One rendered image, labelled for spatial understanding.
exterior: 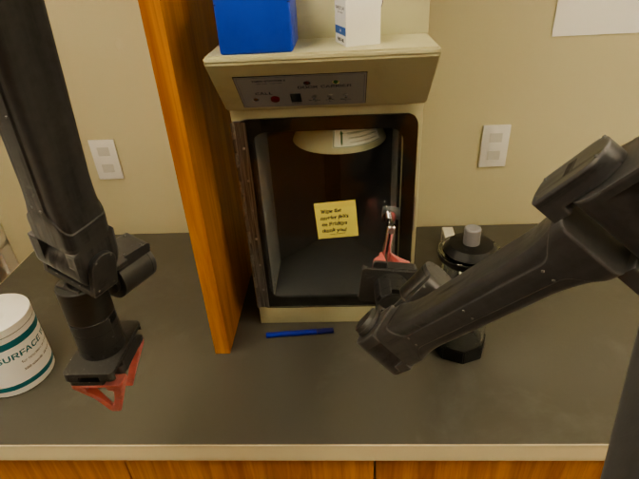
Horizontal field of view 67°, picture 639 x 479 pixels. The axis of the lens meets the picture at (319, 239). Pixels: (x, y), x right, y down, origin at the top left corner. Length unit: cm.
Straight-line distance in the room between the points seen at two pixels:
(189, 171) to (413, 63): 37
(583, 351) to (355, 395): 45
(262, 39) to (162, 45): 14
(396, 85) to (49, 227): 49
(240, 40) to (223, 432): 62
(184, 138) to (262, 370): 46
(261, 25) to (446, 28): 65
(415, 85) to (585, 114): 74
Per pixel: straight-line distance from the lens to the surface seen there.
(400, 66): 72
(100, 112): 142
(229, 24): 71
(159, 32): 75
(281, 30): 70
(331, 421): 88
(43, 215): 56
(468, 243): 86
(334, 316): 104
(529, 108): 136
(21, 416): 106
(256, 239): 93
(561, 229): 41
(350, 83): 74
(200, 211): 83
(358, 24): 72
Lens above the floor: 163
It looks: 31 degrees down
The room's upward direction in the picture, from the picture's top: 3 degrees counter-clockwise
